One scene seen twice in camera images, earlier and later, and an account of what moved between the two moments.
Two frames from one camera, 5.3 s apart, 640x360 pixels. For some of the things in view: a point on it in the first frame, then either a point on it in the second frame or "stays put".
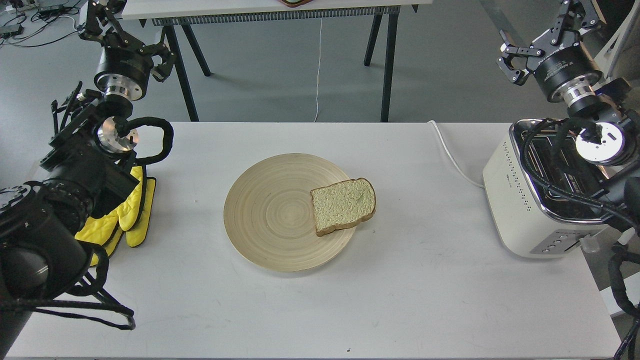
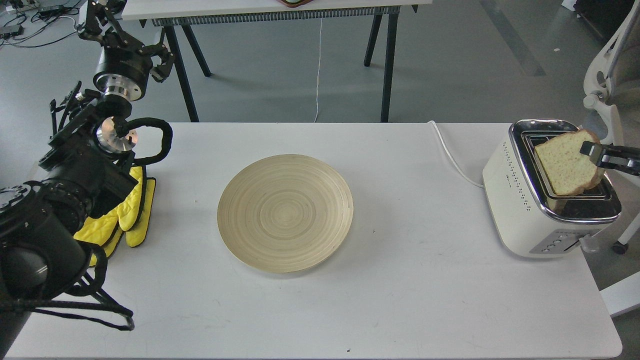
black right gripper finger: [576, 14] to [593, 149]
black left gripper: [124, 67] stays put
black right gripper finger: [514, 63] to [632, 166]
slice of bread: [342, 203] to [570, 171]
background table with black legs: [375, 15] stays put
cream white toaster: [549, 201] stays put
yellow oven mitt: [133, 219] stays put
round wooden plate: [269, 214] stays put
